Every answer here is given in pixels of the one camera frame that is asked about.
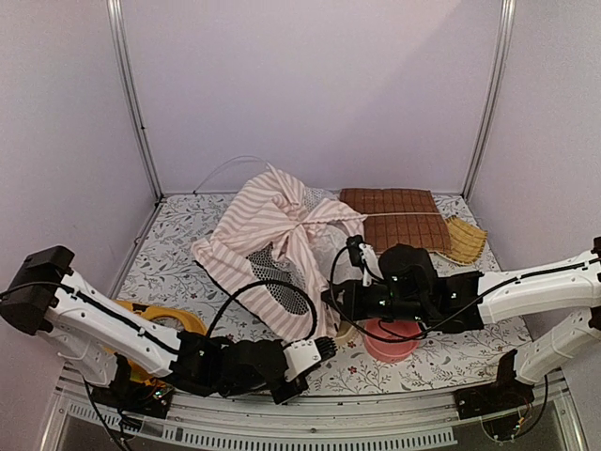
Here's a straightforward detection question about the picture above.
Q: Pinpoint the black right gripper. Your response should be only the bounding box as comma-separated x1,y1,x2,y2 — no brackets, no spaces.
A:
322,278,429,322

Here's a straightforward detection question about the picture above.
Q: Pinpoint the pink striped pet tent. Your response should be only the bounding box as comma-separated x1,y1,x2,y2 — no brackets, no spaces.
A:
192,167,365,342

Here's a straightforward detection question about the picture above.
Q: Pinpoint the white tent pole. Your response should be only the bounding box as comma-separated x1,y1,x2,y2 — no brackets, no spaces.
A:
193,155,440,217

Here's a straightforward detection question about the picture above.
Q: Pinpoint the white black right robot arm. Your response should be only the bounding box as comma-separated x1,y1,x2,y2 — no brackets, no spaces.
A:
321,236,600,410

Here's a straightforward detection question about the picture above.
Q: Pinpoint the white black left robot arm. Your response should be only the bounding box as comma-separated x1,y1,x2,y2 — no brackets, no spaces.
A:
1,245,321,408

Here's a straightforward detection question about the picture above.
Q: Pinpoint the cream pet bowl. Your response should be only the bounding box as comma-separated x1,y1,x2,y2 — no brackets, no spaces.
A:
334,321,358,348

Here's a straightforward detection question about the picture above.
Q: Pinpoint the pink pet bowl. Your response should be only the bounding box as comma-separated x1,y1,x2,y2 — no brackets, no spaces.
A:
363,319,421,364

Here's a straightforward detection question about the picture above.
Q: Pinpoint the brown woven mat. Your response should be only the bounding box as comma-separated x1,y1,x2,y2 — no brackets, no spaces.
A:
339,188,451,254

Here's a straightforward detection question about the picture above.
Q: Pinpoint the yellow double bowl holder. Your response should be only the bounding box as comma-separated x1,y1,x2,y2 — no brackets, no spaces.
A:
105,300,207,379

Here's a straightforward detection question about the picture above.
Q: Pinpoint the yellow bamboo mat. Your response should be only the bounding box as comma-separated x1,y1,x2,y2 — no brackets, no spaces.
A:
436,216,487,266

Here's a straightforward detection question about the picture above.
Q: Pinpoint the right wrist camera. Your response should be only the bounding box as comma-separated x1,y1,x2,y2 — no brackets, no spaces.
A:
346,235,382,288

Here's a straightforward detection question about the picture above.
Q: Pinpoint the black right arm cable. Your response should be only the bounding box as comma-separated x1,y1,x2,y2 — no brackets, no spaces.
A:
328,243,601,340

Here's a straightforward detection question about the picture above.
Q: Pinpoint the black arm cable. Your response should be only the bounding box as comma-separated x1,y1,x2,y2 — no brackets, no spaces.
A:
328,243,601,340
206,279,316,347

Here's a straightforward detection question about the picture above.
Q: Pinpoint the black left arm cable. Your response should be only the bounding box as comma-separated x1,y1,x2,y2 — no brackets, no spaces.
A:
206,279,316,347

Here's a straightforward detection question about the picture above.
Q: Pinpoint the aluminium front rail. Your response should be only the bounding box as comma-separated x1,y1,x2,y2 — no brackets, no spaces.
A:
40,355,593,450

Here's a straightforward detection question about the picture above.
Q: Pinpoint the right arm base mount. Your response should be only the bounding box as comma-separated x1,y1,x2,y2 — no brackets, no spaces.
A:
453,350,534,419

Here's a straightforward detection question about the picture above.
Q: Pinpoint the right aluminium frame post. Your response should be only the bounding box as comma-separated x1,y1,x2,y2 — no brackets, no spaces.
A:
461,0,516,203

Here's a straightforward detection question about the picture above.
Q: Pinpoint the aluminium frame post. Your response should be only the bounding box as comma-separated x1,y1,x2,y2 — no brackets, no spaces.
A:
461,0,516,203
106,0,164,202

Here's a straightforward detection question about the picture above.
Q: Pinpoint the left aluminium frame post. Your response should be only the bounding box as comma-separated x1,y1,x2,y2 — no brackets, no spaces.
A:
106,0,164,202

